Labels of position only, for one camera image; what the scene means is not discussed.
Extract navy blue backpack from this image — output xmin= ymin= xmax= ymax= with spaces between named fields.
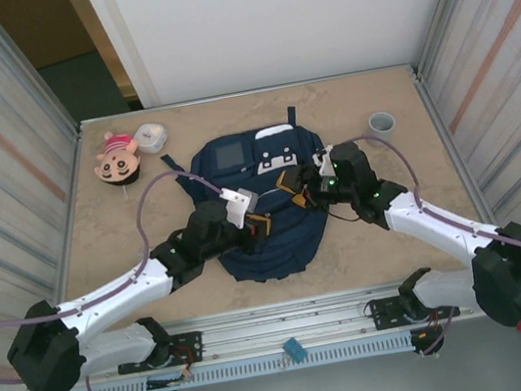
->
xmin=154 ymin=101 xmax=346 ymax=296

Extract small white rounded case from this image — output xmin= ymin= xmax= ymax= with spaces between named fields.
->
xmin=132 ymin=120 xmax=172 ymax=158

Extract grey cup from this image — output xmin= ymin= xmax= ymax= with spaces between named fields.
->
xmin=365 ymin=109 xmax=400 ymax=147

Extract pink plush doll head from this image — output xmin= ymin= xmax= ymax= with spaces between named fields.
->
xmin=89 ymin=127 xmax=146 ymax=188

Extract blue binder clip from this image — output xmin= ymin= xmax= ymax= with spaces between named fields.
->
xmin=280 ymin=334 xmax=308 ymax=367

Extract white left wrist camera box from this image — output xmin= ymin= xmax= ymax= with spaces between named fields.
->
xmin=219 ymin=183 xmax=264 ymax=231

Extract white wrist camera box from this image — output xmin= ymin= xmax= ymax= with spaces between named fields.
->
xmin=219 ymin=183 xmax=264 ymax=231
xmin=310 ymin=143 xmax=336 ymax=171

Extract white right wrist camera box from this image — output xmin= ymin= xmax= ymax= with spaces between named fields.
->
xmin=310 ymin=143 xmax=336 ymax=171

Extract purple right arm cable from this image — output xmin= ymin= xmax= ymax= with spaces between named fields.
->
xmin=353 ymin=110 xmax=521 ymax=363

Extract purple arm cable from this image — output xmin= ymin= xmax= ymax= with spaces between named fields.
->
xmin=353 ymin=110 xmax=521 ymax=363
xmin=0 ymin=161 xmax=258 ymax=391

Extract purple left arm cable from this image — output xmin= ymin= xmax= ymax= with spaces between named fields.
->
xmin=0 ymin=161 xmax=258 ymax=391

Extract aluminium frame rails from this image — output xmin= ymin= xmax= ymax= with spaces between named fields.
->
xmin=18 ymin=263 xmax=521 ymax=391

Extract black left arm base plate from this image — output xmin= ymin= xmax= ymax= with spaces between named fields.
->
xmin=114 ymin=330 xmax=208 ymax=376

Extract white slotted cable duct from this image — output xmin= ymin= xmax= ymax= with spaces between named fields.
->
xmin=50 ymin=333 xmax=415 ymax=391

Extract black connector with red wires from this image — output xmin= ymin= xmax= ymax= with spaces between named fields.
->
xmin=139 ymin=342 xmax=205 ymax=391
xmin=405 ymin=308 xmax=450 ymax=359

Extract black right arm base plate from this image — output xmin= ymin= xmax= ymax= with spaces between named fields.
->
xmin=367 ymin=286 xmax=461 ymax=332

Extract white door frame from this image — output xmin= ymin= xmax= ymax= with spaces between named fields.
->
xmin=83 ymin=0 xmax=163 ymax=117

